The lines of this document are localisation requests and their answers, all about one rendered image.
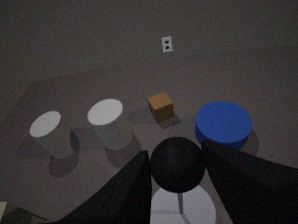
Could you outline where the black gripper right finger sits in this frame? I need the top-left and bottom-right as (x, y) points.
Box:
(201, 140), (298, 224)

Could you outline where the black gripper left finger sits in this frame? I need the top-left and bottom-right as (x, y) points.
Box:
(49, 151), (152, 224)

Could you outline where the blue short cylinder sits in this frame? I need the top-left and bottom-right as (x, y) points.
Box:
(194, 100), (253, 151)

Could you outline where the small brown cube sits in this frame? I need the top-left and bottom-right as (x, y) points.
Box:
(148, 92), (174, 123)

